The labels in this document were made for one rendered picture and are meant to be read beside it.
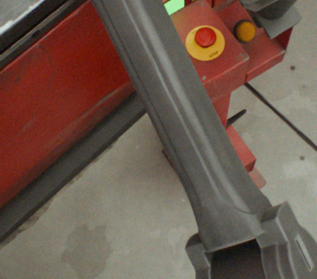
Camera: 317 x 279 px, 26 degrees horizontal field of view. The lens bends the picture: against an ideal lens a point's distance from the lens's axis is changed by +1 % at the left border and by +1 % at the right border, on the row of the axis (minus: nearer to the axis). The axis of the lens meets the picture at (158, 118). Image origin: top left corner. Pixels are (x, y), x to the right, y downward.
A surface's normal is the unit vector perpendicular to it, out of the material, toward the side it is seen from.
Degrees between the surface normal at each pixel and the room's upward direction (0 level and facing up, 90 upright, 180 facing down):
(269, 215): 58
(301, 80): 0
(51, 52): 90
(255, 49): 0
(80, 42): 90
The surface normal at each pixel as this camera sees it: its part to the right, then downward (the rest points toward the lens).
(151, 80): -0.43, 0.24
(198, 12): -0.03, -0.37
